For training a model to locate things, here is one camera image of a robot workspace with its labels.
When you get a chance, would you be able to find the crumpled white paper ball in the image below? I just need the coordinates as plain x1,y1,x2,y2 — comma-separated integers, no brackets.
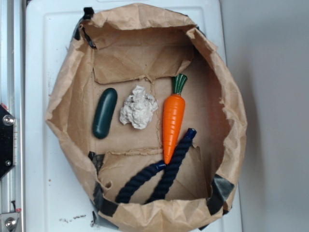
119,85,158,130

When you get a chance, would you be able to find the dark blue twisted rope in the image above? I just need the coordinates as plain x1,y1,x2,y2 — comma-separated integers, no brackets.
114,128,197,204

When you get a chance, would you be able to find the black bracket with bolts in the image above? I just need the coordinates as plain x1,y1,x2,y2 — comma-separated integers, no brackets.
0,104,15,180

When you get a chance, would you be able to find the dark green plastic capsule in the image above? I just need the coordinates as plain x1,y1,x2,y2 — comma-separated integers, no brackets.
92,88,118,139

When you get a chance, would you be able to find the silver corner bracket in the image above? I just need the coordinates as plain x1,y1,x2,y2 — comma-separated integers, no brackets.
0,212,20,232

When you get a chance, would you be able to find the brown paper bag bin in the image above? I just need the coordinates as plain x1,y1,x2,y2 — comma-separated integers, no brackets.
45,3,247,232

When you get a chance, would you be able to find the orange plastic toy carrot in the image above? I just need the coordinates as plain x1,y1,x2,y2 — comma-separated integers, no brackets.
163,74,187,164

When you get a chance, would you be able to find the aluminium frame rail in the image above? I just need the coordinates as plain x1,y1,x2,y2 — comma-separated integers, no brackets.
0,0,27,232

